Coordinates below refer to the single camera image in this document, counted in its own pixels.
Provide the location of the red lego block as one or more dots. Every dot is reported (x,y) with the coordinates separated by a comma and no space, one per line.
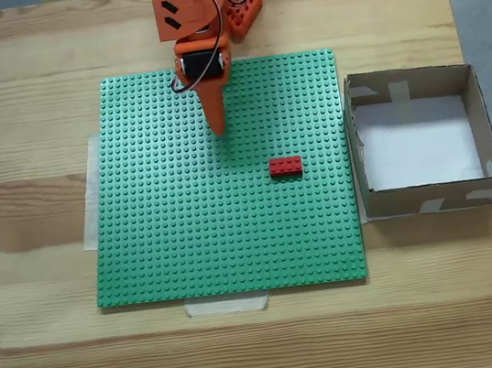
(286,166)

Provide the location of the green lego baseplate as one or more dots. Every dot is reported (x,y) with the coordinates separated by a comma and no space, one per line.
(176,213)

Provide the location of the white paper box lining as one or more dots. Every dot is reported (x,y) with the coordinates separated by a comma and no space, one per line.
(416,144)

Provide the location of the cardboard box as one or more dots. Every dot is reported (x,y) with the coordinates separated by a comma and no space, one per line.
(438,199)

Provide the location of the wide masking tape strip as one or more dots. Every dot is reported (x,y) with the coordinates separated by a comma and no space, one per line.
(90,207)

